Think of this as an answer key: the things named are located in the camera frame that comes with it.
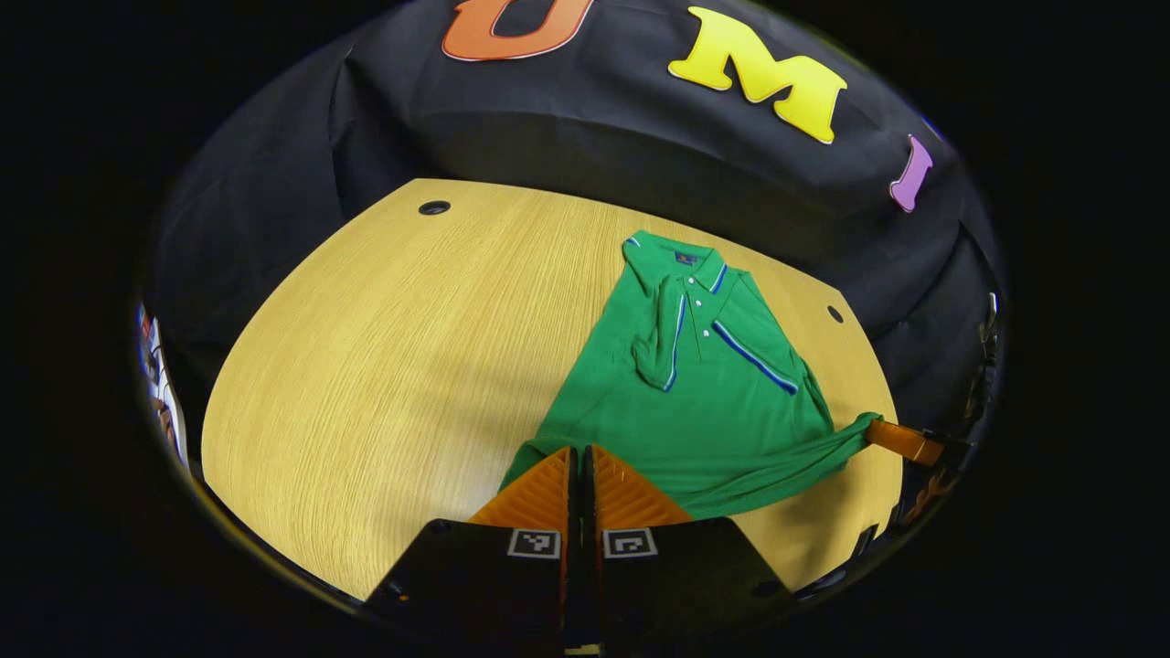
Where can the green T-shirt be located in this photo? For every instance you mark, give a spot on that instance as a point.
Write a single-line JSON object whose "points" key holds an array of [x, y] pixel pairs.
{"points": [[713, 411]]}

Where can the black backdrop cloth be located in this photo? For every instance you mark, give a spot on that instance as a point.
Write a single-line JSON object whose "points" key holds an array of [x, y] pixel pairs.
{"points": [[640, 137]]}

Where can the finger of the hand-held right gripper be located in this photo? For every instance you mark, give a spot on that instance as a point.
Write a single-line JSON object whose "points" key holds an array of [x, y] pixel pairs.
{"points": [[905, 442]]}

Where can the white and red banner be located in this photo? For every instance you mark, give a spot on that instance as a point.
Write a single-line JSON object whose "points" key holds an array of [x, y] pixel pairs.
{"points": [[160, 384]]}

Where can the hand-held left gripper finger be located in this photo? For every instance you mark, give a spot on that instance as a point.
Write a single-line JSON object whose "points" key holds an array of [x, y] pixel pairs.
{"points": [[571, 585], [590, 585]]}

